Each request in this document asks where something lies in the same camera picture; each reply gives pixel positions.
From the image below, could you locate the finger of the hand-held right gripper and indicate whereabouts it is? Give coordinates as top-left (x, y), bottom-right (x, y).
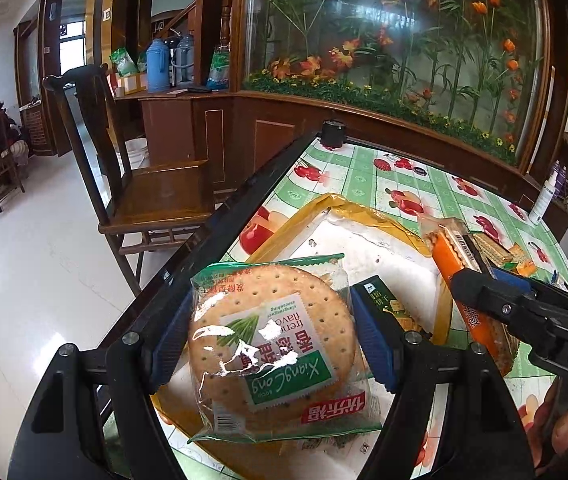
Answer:
top-left (492, 266), bottom-right (568, 311)
top-left (451, 267), bottom-right (555, 333)

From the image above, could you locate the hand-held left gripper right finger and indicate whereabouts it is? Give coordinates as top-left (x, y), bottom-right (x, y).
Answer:
top-left (349, 285), bottom-right (537, 480)

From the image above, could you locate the dark wooden chair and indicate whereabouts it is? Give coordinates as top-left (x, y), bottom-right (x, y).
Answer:
top-left (42, 64), bottom-right (217, 297)

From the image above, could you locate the brown cracker packet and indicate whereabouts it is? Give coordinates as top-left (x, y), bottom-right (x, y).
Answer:
top-left (474, 232), bottom-right (515, 266)

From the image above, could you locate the glass flower display cabinet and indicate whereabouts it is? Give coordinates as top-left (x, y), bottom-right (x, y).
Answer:
top-left (236, 0), bottom-right (552, 171)

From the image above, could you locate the small cardboard box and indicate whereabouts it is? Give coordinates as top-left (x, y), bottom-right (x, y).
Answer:
top-left (108, 74), bottom-right (149, 96)

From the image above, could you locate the person's right hand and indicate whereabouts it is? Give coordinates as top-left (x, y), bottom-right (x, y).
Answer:
top-left (539, 390), bottom-right (568, 461)

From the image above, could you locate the white bucket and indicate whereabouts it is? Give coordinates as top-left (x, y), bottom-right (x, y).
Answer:
top-left (124, 137), bottom-right (151, 171)

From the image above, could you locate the blue thermos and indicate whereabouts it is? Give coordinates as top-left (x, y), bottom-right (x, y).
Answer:
top-left (146, 37), bottom-right (171, 93)

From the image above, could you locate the white spray bottle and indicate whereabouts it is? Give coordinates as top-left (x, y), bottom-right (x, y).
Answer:
top-left (529, 161), bottom-right (562, 226)

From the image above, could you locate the green fruit print tablecloth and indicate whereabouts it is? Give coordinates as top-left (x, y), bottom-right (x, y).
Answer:
top-left (104, 137), bottom-right (568, 480)

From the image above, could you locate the round cracker packet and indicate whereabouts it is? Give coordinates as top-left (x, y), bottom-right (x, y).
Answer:
top-left (187, 254), bottom-right (383, 445)

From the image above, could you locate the small black round object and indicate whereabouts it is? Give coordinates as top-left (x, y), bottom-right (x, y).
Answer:
top-left (319, 119), bottom-right (349, 151)

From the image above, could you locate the green white bag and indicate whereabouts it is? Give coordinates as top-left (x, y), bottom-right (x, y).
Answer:
top-left (110, 47), bottom-right (139, 78)

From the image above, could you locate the low wooden cabinet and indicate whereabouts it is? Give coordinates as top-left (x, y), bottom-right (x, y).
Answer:
top-left (114, 87), bottom-right (568, 241)

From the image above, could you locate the dark green biscuit packet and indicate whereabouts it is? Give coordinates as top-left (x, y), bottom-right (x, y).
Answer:
top-left (350, 276), bottom-right (435, 341)

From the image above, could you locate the yellow rectangular tray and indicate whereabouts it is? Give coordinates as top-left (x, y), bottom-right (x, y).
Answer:
top-left (155, 192), bottom-right (457, 478)

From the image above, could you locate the orange cracker packet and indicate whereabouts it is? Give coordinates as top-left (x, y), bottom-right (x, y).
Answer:
top-left (416, 214), bottom-right (522, 377)
top-left (506, 242), bottom-right (537, 278)

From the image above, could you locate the grey thermos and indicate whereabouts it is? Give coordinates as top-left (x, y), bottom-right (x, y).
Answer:
top-left (171, 32), bottom-right (195, 86)

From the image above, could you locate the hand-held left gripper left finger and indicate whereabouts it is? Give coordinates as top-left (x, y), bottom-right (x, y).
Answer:
top-left (6, 287), bottom-right (197, 480)

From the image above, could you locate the green label bottle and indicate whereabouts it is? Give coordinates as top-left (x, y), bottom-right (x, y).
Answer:
top-left (206, 45), bottom-right (232, 92)

